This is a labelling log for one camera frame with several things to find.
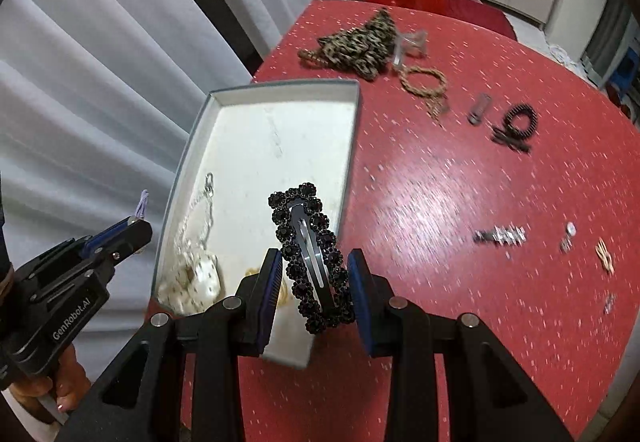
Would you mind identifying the blue plastic stool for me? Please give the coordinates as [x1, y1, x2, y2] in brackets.
[606, 46, 640, 94]

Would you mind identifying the grey curtain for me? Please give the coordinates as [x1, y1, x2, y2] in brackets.
[581, 0, 637, 74]

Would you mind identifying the white pleated curtain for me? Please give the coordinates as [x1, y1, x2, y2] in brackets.
[0, 0, 347, 373]

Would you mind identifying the brown oblong hair clip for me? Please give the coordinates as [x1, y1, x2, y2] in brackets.
[467, 93, 492, 126]

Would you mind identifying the black beaded snap clip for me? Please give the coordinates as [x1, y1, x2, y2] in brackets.
[268, 182, 357, 336]

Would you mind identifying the black bow hair clip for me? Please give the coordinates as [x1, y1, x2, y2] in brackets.
[490, 127, 532, 154]

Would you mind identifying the white cloth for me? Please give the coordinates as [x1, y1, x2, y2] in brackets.
[546, 41, 587, 69]

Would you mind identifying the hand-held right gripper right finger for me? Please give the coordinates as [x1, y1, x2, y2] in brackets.
[346, 248, 576, 442]

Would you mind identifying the clear plastic hair claw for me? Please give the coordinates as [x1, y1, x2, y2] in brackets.
[392, 29, 430, 69]

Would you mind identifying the dark red cloth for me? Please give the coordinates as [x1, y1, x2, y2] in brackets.
[444, 0, 519, 41]

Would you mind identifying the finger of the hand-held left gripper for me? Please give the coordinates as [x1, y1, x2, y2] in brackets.
[95, 221, 153, 269]
[80, 217, 135, 258]

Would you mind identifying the black spiral hair tie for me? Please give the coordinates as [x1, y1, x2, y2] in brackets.
[500, 104, 539, 136]

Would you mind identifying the clear bead heart bracelet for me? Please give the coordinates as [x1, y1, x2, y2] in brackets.
[174, 172, 217, 264]

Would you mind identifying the silver star hair clip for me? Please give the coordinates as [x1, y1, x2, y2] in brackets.
[473, 224, 527, 247]

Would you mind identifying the small silver charm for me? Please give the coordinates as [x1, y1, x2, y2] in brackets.
[559, 221, 577, 254]

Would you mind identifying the yellow charm hair tie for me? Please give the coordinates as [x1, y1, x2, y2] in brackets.
[244, 267, 292, 309]

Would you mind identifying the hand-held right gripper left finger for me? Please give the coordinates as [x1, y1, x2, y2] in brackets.
[52, 247, 285, 442]

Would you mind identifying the white polka dot scrunchie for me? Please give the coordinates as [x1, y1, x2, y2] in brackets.
[159, 249, 224, 316]

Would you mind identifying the leopard print scrunchie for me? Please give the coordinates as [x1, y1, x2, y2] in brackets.
[298, 8, 402, 83]

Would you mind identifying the cream looped hair clip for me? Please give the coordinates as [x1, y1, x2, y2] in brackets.
[594, 239, 615, 274]

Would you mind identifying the grey cardboard tray box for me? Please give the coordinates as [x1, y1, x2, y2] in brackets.
[150, 79, 362, 369]

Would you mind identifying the person's left hand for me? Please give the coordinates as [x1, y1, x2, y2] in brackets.
[14, 343, 92, 424]

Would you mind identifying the tan braided hair tie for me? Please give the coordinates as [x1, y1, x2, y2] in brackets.
[399, 66, 451, 124]

